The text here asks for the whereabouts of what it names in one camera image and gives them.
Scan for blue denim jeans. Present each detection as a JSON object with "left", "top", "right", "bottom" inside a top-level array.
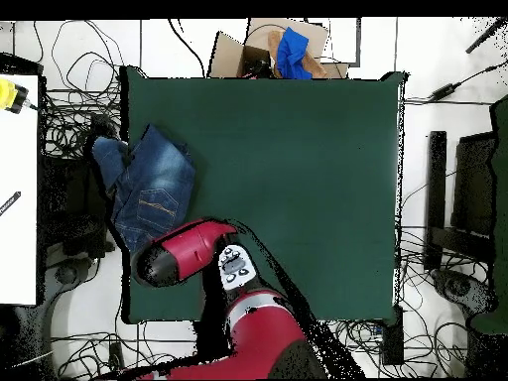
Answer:
[{"left": 91, "top": 123, "right": 197, "bottom": 255}]

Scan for dark green table cloth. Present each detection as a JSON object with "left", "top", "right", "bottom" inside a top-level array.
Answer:
[{"left": 119, "top": 64, "right": 410, "bottom": 325}]

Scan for tan brown cloth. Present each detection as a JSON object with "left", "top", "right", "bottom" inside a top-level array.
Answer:
[{"left": 267, "top": 30, "right": 329, "bottom": 79}]

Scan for brown cardboard box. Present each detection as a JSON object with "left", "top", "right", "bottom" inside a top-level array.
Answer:
[{"left": 207, "top": 17, "right": 350, "bottom": 79}]

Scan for bright blue cloth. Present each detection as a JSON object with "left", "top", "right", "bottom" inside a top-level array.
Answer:
[{"left": 275, "top": 26, "right": 315, "bottom": 79}]

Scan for black chair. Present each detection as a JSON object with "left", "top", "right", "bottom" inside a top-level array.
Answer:
[{"left": 39, "top": 112, "right": 116, "bottom": 267}]

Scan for black power strip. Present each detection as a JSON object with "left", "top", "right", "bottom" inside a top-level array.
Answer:
[
  {"left": 108, "top": 341, "right": 126, "bottom": 372},
  {"left": 381, "top": 305, "right": 405, "bottom": 366}
]

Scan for white side table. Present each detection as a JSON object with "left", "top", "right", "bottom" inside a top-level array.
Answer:
[{"left": 0, "top": 73, "right": 40, "bottom": 306}]

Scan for black marker pen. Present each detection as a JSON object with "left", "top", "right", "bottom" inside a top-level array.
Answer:
[{"left": 0, "top": 190, "right": 22, "bottom": 217}]

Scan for green cloth on side table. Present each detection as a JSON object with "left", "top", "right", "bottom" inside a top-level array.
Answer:
[{"left": 469, "top": 94, "right": 508, "bottom": 334}]

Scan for yellow and black tool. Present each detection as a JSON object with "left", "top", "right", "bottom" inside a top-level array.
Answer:
[{"left": 0, "top": 77, "right": 30, "bottom": 115}]

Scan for black rod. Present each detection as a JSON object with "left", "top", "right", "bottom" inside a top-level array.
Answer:
[{"left": 465, "top": 17, "right": 507, "bottom": 55}]

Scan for white board with dark frame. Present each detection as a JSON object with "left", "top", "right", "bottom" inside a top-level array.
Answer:
[{"left": 307, "top": 17, "right": 362, "bottom": 67}]

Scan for black power adapter with cable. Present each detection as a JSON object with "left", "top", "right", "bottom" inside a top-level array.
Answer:
[{"left": 428, "top": 59, "right": 508, "bottom": 101}]

